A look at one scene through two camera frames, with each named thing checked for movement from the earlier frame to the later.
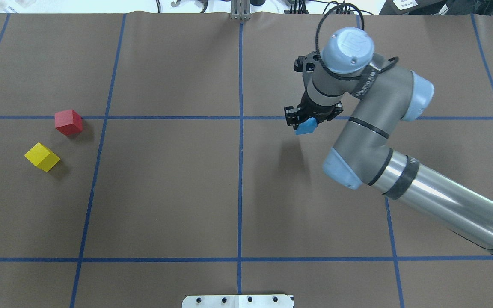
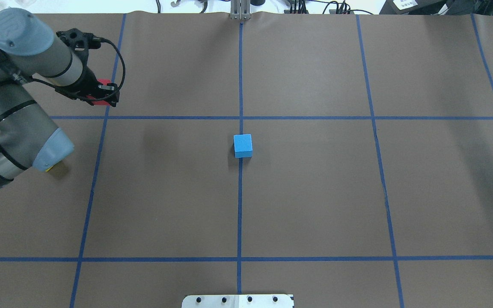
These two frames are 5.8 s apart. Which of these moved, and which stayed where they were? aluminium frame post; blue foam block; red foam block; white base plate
Moved: blue foam block; red foam block
Stayed: aluminium frame post; white base plate
